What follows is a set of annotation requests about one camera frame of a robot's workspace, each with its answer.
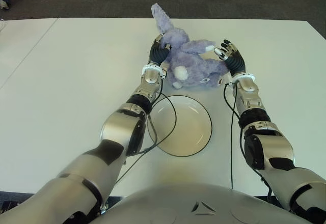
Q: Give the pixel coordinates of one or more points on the purple plush rabbit doll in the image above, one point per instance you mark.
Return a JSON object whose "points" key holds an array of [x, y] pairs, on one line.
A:
{"points": [[188, 61]]}

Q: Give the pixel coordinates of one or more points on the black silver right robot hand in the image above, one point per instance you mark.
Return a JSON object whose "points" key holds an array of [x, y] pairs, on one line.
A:
{"points": [[235, 62]]}

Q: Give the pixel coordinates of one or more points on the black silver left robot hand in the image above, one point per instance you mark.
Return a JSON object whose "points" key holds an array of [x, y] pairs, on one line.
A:
{"points": [[158, 54]]}

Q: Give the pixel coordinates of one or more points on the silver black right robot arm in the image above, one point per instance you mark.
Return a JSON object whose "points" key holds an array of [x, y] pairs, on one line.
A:
{"points": [[275, 145]]}

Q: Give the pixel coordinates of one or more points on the silver robot torso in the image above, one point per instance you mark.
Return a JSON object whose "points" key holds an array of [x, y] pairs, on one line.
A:
{"points": [[198, 203]]}

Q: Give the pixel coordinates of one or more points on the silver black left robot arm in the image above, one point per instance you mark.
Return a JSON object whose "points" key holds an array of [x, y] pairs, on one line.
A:
{"points": [[117, 127]]}

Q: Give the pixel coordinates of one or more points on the white plate with black rim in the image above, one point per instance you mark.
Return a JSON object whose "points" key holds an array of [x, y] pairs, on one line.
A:
{"points": [[186, 129]]}

